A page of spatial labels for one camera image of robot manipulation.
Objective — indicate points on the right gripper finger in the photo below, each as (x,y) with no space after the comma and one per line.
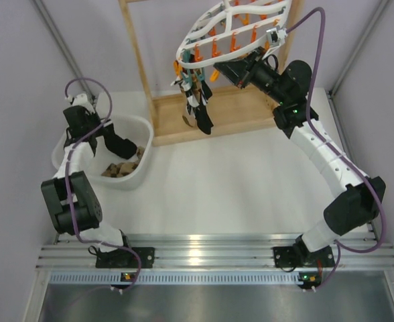
(234,75)
(235,64)

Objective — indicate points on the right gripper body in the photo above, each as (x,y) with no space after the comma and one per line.
(257,55)

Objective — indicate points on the orange clothespin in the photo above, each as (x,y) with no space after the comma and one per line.
(177,68)
(214,76)

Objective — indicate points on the white clip hanger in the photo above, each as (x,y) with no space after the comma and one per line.
(230,30)

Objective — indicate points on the black white patterned sock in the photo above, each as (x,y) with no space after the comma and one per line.
(192,101)

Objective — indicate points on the black sock white stripes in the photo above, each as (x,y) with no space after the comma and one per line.
(203,120)

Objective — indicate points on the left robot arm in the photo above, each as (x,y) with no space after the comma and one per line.
(70,199)

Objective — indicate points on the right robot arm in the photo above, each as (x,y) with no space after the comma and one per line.
(357,197)

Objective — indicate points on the wooden tray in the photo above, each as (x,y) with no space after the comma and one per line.
(231,110)

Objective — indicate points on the beige sock with leaf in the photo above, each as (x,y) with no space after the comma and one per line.
(189,120)

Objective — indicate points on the white plastic bin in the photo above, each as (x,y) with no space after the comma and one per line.
(83,143)

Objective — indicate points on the brown checkered sock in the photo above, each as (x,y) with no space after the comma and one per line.
(125,168)

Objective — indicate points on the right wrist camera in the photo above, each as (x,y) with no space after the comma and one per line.
(275,38)

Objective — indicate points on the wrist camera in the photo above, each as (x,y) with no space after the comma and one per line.
(83,99)
(275,38)

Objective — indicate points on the left wooden post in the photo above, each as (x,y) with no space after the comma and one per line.
(125,11)

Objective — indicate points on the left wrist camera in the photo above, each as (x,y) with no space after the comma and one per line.
(83,99)

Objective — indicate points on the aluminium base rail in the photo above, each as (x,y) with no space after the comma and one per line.
(212,260)

